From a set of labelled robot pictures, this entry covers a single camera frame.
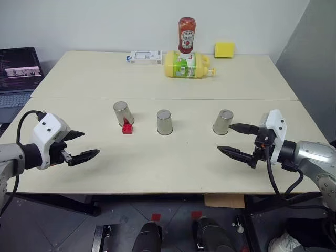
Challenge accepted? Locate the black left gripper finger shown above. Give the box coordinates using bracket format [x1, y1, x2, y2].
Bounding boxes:
[64, 130, 86, 142]
[68, 149, 101, 167]

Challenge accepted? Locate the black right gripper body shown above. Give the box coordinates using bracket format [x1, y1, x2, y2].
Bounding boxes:
[250, 127, 275, 170]

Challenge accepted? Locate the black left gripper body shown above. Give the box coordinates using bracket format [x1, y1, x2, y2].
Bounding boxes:
[49, 130, 74, 167]

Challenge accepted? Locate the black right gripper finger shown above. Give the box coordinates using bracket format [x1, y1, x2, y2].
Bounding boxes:
[217, 145, 255, 167]
[228, 123, 261, 135]

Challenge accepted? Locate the upturned steel cup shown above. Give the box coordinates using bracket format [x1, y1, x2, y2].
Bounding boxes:
[212, 109, 234, 135]
[156, 109, 174, 136]
[113, 101, 135, 125]

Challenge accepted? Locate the brown cardboard piece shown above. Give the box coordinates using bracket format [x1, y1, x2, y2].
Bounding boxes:
[204, 194, 246, 209]

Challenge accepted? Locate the white caster wheel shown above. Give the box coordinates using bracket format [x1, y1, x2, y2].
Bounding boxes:
[232, 215, 245, 234]

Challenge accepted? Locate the yellow sponge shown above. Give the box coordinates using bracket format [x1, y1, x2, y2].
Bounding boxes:
[214, 42, 236, 59]

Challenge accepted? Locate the open grey laptop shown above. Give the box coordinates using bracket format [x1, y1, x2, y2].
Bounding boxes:
[0, 47, 46, 124]

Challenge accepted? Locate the dark rounded shape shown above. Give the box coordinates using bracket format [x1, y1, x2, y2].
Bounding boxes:
[192, 216, 235, 252]
[130, 221, 163, 252]

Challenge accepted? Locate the yellow plastic jug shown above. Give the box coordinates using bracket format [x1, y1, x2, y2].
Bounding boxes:
[163, 50, 218, 79]

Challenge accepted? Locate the white sneaker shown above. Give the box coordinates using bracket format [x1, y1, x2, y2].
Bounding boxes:
[268, 230, 303, 252]

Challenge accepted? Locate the white flat carton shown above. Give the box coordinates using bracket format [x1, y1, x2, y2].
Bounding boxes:
[125, 50, 164, 66]

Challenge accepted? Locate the red ketchup bottle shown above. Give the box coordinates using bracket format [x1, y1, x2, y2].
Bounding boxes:
[177, 16, 197, 55]

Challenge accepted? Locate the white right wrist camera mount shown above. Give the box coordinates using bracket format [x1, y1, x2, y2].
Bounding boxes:
[259, 109, 287, 166]

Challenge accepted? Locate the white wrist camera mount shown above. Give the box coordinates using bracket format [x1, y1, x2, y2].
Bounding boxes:
[31, 112, 71, 171]
[259, 109, 287, 166]

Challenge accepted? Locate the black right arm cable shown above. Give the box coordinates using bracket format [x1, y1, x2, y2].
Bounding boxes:
[263, 141, 306, 197]

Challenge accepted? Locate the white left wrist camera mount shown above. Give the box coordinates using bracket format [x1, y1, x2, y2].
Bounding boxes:
[31, 112, 71, 171]

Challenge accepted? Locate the black table leg frame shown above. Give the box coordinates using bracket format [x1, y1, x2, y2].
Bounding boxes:
[5, 193, 102, 217]
[243, 193, 328, 252]

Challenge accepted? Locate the black metal floor bracket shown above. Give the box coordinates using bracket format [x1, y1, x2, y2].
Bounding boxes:
[93, 224, 119, 252]

